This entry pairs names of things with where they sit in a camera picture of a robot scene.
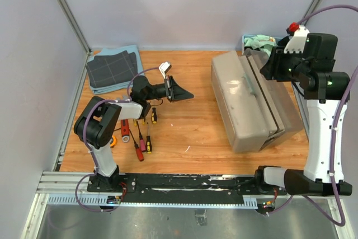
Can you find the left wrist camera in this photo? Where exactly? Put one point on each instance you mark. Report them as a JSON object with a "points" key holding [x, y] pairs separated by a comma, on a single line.
{"points": [[164, 68]]}

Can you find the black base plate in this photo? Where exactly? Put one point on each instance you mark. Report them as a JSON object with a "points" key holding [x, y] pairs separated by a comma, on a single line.
{"points": [[191, 189]]}

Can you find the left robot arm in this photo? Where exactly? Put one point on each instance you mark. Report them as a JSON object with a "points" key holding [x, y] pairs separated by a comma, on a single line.
{"points": [[96, 124]]}

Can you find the blue plastic basket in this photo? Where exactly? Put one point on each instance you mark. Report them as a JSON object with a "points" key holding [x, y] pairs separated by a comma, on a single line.
{"points": [[244, 36]]}

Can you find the orange tape measure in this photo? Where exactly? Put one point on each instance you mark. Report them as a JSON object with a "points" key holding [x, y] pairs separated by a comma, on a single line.
{"points": [[113, 141]]}

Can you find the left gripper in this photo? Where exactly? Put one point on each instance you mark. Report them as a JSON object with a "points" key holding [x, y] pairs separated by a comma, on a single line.
{"points": [[177, 93]]}

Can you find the dark grey checked cloth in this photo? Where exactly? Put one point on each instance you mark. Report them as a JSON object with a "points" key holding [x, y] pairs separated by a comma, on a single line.
{"points": [[109, 70]]}

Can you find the pink handled screwdriver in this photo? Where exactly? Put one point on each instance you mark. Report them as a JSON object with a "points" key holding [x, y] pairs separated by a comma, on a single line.
{"points": [[141, 140]]}

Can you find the green cloth in basket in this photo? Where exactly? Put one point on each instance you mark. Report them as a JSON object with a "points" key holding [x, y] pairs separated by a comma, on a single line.
{"points": [[262, 43]]}

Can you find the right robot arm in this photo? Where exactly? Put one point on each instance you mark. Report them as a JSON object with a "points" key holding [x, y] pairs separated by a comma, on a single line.
{"points": [[308, 59]]}

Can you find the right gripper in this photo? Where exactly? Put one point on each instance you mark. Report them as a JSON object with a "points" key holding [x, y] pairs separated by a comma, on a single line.
{"points": [[271, 69]]}

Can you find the short yellow black screwdriver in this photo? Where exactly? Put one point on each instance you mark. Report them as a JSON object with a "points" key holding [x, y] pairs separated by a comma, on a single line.
{"points": [[154, 117]]}

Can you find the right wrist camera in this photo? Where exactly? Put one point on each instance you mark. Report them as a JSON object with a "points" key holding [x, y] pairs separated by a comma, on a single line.
{"points": [[298, 36]]}

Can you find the aluminium frame rail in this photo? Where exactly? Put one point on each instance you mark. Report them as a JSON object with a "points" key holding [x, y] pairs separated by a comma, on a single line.
{"points": [[83, 205]]}

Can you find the red handled adjustable wrench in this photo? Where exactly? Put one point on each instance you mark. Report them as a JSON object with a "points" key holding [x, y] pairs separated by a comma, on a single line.
{"points": [[124, 125]]}

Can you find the light blue folded cloth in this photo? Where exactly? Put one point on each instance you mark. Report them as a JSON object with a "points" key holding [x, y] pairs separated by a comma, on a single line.
{"points": [[113, 51]]}

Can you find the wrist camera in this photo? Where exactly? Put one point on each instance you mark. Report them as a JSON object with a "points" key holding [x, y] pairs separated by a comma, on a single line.
{"points": [[164, 68], [298, 36]]}

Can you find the grey plastic tool box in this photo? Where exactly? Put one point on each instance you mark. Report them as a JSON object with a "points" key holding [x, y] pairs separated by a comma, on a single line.
{"points": [[256, 113]]}

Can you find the yellow handled pliers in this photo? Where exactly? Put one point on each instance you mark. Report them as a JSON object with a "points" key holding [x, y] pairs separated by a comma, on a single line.
{"points": [[135, 122]]}

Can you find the red handled screwdriver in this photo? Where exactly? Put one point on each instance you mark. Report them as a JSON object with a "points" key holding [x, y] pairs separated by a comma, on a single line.
{"points": [[137, 149]]}

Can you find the long yellow black screwdriver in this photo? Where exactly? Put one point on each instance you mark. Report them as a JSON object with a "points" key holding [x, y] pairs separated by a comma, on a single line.
{"points": [[148, 141]]}

